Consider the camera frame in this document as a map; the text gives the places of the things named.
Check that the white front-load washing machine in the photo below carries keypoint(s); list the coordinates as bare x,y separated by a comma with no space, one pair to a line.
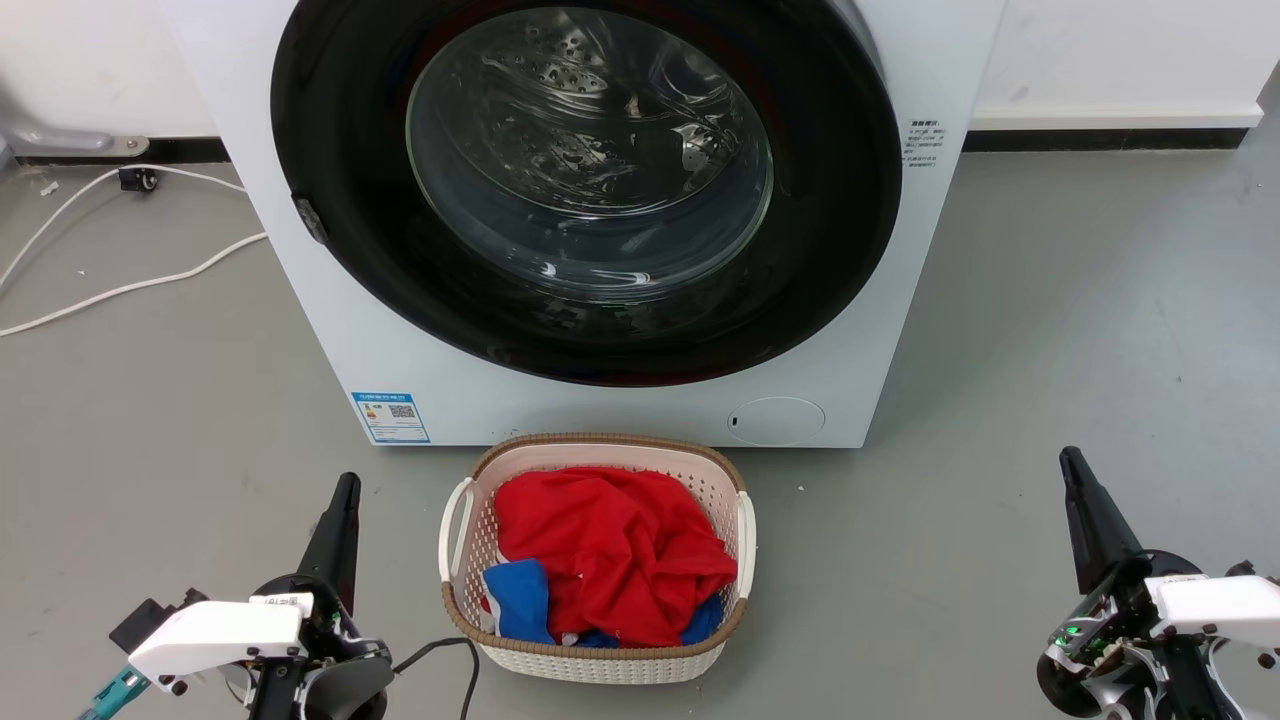
600,415

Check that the black right wrist camera module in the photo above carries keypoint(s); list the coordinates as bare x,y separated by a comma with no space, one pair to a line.
1240,568

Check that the metal door hinge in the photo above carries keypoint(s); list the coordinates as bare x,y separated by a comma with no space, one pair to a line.
310,218

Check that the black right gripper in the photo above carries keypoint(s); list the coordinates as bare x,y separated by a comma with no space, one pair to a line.
1110,660

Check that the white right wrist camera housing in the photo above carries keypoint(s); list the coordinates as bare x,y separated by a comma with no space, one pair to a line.
1225,605

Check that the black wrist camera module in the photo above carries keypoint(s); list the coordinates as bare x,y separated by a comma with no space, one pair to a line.
1240,568
140,620

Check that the grey metal floor bracket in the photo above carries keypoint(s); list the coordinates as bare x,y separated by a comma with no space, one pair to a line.
60,138

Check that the black round glass washer door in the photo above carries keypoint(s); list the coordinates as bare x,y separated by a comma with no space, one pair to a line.
330,150

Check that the blue garment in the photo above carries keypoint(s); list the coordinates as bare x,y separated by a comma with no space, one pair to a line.
520,600

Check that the black left wrist camera module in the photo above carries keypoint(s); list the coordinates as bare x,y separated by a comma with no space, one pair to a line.
140,620

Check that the red garment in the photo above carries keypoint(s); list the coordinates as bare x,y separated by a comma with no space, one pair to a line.
610,540

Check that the white plastic laundry basket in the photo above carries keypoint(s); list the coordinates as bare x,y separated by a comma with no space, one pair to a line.
600,665

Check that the blue energy label sticker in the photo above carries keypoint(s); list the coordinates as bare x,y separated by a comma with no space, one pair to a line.
392,418

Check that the round white filter cover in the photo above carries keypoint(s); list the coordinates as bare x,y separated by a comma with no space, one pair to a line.
776,421

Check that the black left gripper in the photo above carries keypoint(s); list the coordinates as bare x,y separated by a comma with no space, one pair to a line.
345,680

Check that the black baseboard strip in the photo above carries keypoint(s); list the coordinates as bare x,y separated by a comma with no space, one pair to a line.
1100,140
190,151

